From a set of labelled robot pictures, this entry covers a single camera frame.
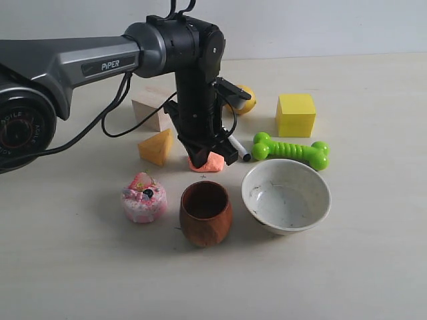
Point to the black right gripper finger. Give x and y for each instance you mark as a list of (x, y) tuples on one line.
[(226, 150)]

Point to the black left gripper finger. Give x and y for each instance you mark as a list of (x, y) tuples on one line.
[(198, 151)]

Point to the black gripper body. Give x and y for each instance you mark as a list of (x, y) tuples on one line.
[(197, 120)]

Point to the orange squishy lump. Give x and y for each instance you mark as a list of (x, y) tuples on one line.
[(215, 163)]

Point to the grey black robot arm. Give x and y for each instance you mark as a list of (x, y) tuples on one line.
[(38, 78)]

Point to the black white marker pen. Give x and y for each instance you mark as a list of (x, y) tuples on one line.
[(242, 151)]

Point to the green bone toy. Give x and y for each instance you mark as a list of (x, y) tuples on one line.
[(315, 155)]

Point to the orange cheese wedge toy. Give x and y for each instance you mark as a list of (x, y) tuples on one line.
[(156, 149)]

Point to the yellow lemon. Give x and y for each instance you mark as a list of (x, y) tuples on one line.
[(248, 101)]

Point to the light wooden cube block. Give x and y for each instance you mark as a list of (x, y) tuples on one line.
[(147, 101)]

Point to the brown wooden cup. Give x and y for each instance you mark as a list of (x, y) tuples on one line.
[(205, 213)]

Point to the pink toy cake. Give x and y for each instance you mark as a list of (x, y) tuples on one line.
[(144, 200)]

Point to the yellow cube block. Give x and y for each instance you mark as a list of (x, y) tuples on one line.
[(295, 115)]

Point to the white ceramic bowl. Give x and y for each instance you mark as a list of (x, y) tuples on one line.
[(285, 196)]

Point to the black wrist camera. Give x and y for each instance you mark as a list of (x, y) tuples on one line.
[(226, 89)]

